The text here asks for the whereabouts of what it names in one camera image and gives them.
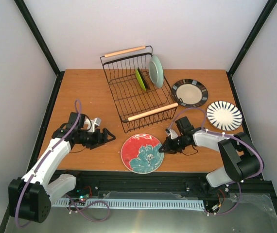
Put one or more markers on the right black frame post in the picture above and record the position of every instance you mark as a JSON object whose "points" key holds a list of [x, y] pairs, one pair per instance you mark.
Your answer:
{"points": [[266, 11]]}

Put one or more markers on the light blue slotted cable duct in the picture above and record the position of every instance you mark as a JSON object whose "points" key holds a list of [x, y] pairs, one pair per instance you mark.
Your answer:
{"points": [[135, 204]]}

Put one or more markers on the black frame post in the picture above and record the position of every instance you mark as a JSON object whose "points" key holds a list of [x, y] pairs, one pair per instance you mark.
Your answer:
{"points": [[266, 11], [21, 5]]}

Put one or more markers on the red and teal flower plate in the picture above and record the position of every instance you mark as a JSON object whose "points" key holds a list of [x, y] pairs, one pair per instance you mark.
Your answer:
{"points": [[140, 154]]}

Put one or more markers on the green striped rim plate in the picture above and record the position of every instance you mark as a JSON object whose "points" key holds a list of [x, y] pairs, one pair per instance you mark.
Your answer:
{"points": [[224, 115]]}

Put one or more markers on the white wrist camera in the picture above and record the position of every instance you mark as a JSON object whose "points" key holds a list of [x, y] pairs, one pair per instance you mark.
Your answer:
{"points": [[92, 124], [171, 133]]}

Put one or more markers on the dark red flower plate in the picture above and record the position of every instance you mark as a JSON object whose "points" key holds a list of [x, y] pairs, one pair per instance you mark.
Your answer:
{"points": [[143, 79]]}

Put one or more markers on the black rimmed beige plate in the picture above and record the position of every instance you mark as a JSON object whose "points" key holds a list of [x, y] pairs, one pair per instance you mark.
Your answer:
{"points": [[189, 93]]}

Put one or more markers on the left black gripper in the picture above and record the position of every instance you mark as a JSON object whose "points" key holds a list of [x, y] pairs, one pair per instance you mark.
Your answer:
{"points": [[98, 141]]}

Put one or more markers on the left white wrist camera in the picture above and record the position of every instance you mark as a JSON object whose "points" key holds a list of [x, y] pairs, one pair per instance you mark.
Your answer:
{"points": [[92, 124]]}

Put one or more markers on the plain lime green plate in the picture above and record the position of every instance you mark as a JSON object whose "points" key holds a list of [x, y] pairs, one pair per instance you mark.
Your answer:
{"points": [[139, 79]]}

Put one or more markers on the black wire dish rack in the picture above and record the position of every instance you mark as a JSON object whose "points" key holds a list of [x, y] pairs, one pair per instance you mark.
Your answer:
{"points": [[136, 108]]}

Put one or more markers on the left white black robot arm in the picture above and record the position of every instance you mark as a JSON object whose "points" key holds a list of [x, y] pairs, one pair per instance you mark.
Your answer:
{"points": [[31, 197]]}

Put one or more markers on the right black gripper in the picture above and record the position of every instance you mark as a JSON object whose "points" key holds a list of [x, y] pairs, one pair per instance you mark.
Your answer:
{"points": [[167, 146]]}

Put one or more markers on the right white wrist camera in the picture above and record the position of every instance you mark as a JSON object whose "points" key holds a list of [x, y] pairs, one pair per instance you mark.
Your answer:
{"points": [[171, 133]]}

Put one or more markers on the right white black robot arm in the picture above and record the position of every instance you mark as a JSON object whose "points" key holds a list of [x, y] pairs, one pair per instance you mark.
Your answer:
{"points": [[239, 156]]}

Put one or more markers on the left black frame post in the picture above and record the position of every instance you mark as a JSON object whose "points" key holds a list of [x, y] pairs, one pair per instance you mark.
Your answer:
{"points": [[21, 5]]}

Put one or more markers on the mint green flower plate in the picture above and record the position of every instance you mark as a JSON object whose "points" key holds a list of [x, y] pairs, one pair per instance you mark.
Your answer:
{"points": [[156, 71]]}

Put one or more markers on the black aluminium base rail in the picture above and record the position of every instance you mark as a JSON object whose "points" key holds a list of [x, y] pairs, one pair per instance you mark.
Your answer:
{"points": [[190, 185]]}

